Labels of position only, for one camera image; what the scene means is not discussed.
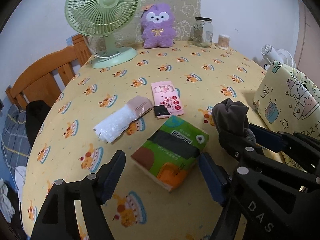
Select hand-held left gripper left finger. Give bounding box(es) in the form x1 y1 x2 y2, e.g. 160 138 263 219
30 151 126 240

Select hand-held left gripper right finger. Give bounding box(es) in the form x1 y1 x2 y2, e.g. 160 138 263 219
199 152 247 240

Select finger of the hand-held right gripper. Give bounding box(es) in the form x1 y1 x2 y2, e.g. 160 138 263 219
219 130 320 240
249 124 320 153

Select patterned fabric storage box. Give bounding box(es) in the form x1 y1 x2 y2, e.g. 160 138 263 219
252 60 320 173

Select grey socks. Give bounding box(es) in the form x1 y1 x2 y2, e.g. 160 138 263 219
211 98 257 143

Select green tissue pack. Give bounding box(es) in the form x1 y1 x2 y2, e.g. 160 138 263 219
131 115 209 193

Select white plastic packet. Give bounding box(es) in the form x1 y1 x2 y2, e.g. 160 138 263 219
94 96 153 143

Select small black packet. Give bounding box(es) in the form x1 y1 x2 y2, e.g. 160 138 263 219
153 105 173 119

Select white standing fan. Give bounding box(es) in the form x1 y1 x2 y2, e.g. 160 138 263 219
260 44 297 70

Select black cloth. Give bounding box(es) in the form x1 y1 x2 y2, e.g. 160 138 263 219
25 100 52 150

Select pink tissue packet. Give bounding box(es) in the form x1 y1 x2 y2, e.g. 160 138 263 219
151 81 185 117

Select white cloth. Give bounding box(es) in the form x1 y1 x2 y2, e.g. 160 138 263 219
0 166 25 220

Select blue plaid blanket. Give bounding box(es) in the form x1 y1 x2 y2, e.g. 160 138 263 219
0 102 33 180

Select beige door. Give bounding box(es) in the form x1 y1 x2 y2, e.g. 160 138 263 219
297 0 320 90

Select cotton swab container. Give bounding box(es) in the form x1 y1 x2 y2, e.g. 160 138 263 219
218 34 231 50

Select glass jar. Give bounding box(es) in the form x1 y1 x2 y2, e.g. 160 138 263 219
191 16 213 48

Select purple plush toy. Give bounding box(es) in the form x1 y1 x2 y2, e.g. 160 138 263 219
140 3 175 49

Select green patterned board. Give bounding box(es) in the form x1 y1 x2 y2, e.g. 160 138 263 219
89 0 202 53

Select green desk fan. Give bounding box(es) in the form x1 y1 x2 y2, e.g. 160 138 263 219
64 0 141 69

